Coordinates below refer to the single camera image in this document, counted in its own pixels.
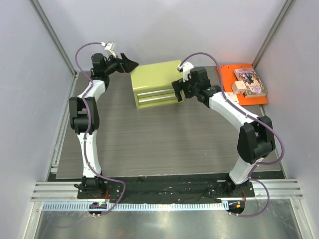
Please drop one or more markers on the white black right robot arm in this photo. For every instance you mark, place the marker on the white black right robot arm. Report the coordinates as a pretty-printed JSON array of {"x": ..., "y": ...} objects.
[{"x": 255, "y": 140}]

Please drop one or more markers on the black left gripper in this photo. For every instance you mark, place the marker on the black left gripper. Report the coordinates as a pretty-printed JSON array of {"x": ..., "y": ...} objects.
[{"x": 124, "y": 65}]

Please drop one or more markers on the small beige cube box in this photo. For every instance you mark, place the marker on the small beige cube box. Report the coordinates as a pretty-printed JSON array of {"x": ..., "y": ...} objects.
[{"x": 239, "y": 87}]

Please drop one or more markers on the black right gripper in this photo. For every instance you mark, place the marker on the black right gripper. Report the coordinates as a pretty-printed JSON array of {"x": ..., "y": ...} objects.
[{"x": 184, "y": 87}]

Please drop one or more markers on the left aluminium corner post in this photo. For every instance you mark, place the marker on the left aluminium corner post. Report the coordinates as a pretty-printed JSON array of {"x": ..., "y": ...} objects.
[{"x": 52, "y": 34}]

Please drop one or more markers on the aluminium corner post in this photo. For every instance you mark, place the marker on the aluminium corner post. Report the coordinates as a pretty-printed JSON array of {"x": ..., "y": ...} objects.
[
  {"x": 280, "y": 18},
  {"x": 52, "y": 34}
]

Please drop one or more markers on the white red small box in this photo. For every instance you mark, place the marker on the white red small box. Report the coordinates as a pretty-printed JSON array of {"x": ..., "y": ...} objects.
[{"x": 232, "y": 96}]

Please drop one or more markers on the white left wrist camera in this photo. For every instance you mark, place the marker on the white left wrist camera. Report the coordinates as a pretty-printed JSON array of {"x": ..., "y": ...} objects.
[{"x": 109, "y": 48}]

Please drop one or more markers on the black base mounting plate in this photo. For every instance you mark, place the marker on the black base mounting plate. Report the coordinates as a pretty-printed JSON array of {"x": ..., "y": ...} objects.
[{"x": 169, "y": 189}]

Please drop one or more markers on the right aluminium corner post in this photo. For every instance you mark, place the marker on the right aluminium corner post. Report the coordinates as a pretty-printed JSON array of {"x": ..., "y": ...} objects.
[{"x": 280, "y": 18}]

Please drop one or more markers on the white slotted cable duct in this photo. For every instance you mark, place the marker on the white slotted cable duct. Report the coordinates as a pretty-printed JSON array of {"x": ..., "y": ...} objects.
[{"x": 100, "y": 206}]

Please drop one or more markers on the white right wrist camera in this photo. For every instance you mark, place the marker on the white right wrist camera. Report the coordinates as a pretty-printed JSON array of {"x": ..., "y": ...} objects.
[{"x": 185, "y": 69}]

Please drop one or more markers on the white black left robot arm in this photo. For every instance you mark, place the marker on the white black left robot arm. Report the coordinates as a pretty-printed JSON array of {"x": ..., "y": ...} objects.
[{"x": 85, "y": 121}]

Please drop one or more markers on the green metal drawer toolbox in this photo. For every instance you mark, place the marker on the green metal drawer toolbox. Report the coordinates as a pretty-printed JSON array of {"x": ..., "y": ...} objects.
[{"x": 152, "y": 86}]

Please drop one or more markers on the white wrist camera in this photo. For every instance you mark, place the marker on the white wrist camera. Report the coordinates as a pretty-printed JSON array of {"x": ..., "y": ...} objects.
[
  {"x": 185, "y": 69},
  {"x": 109, "y": 48}
]

